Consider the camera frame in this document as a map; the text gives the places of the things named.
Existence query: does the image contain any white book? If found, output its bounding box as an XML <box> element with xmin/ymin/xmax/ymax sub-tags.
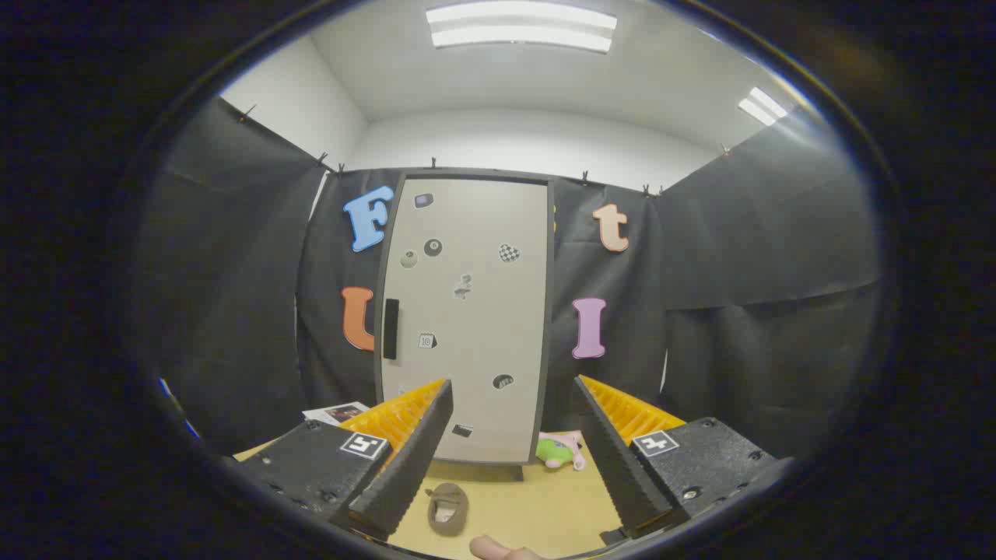
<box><xmin>303</xmin><ymin>401</ymin><xmax>370</xmax><ymax>427</ymax></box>

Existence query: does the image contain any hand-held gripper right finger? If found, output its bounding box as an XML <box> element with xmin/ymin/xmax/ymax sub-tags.
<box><xmin>574</xmin><ymin>375</ymin><xmax>779</xmax><ymax>539</ymax></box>

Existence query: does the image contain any black backdrop cloth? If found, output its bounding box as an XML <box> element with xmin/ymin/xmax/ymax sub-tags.
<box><xmin>136</xmin><ymin>97</ymin><xmax>884</xmax><ymax>460</ymax></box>

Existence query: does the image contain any large ceiling light panel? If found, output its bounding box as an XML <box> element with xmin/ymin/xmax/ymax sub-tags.
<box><xmin>426</xmin><ymin>2</ymin><xmax>618</xmax><ymax>54</ymax></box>

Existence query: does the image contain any brown fuzzy shoe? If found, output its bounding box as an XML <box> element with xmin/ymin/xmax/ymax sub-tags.
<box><xmin>425</xmin><ymin>482</ymin><xmax>470</xmax><ymax>537</ymax></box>

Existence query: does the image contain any green and pink plush toy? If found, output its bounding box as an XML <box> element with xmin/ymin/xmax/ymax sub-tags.
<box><xmin>535</xmin><ymin>432</ymin><xmax>587</xmax><ymax>471</ymax></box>

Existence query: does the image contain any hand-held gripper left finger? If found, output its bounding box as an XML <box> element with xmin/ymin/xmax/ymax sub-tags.
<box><xmin>233</xmin><ymin>379</ymin><xmax>454</xmax><ymax>543</ymax></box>

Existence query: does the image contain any grey shoe cabinet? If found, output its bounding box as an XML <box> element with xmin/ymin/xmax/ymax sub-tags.
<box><xmin>373</xmin><ymin>167</ymin><xmax>557</xmax><ymax>483</ymax></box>

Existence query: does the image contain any small ceiling light panel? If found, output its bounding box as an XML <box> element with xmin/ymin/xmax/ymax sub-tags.
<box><xmin>738</xmin><ymin>87</ymin><xmax>788</xmax><ymax>127</ymax></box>

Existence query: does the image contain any grey shoe cabinet door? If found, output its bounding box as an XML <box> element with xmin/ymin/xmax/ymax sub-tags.
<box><xmin>378</xmin><ymin>176</ymin><xmax>550</xmax><ymax>466</ymax></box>

